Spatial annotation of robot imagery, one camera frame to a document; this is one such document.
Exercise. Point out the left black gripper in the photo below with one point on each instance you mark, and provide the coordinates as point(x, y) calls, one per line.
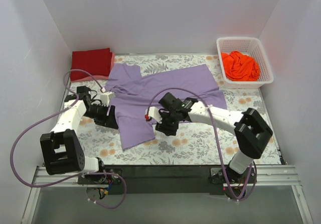
point(110, 117)

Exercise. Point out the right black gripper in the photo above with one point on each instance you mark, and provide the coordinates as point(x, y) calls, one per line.
point(165, 127)

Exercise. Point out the purple t shirt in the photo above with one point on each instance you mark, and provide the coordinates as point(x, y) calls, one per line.
point(134, 93)

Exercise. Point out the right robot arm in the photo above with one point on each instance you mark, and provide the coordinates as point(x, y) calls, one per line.
point(250, 129)

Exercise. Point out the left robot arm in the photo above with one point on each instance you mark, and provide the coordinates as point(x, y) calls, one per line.
point(61, 149)

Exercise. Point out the floral table mat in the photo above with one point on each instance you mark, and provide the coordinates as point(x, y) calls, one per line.
point(193, 144)

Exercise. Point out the folded red t shirt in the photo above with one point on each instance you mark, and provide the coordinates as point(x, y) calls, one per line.
point(96, 62)

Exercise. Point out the orange t shirt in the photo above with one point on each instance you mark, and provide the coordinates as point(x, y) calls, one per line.
point(240, 67)

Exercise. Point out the white plastic basket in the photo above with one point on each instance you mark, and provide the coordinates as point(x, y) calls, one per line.
point(251, 47)

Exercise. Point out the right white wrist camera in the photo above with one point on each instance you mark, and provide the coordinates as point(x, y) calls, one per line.
point(152, 113)

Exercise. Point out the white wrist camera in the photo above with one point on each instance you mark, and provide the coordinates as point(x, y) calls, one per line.
point(152, 113)
point(106, 98)

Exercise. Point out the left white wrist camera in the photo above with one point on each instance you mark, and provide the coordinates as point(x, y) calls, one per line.
point(106, 98)

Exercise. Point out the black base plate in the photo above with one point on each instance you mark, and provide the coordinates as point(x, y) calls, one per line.
point(169, 179)

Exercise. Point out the aluminium frame rail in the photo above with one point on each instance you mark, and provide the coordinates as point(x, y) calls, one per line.
point(274, 195)

